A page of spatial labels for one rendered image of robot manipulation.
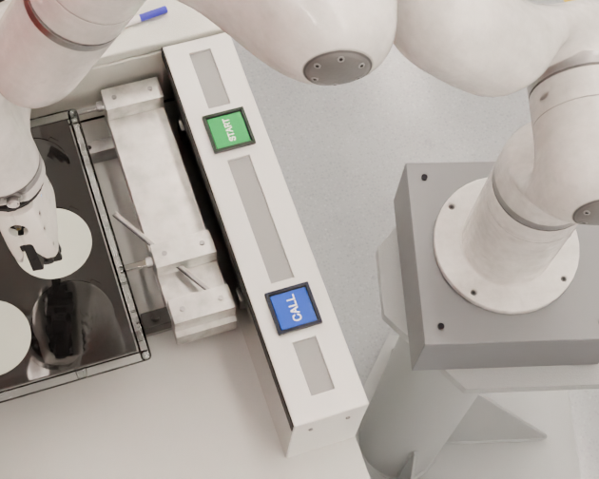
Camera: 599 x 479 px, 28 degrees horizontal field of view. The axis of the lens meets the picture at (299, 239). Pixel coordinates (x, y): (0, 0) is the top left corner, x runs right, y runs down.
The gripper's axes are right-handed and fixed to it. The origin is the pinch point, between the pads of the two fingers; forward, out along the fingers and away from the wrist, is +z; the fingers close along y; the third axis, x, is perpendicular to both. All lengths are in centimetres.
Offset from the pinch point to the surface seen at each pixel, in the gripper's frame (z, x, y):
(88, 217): 8.6, -4.0, 8.8
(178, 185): 11.7, -15.8, 13.3
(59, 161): 7.4, -1.0, 17.6
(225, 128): 4.0, -23.5, 15.6
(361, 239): 101, -46, 51
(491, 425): 96, -61, 2
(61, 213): 8.0, -0.6, 9.8
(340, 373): 9.0, -32.1, -18.8
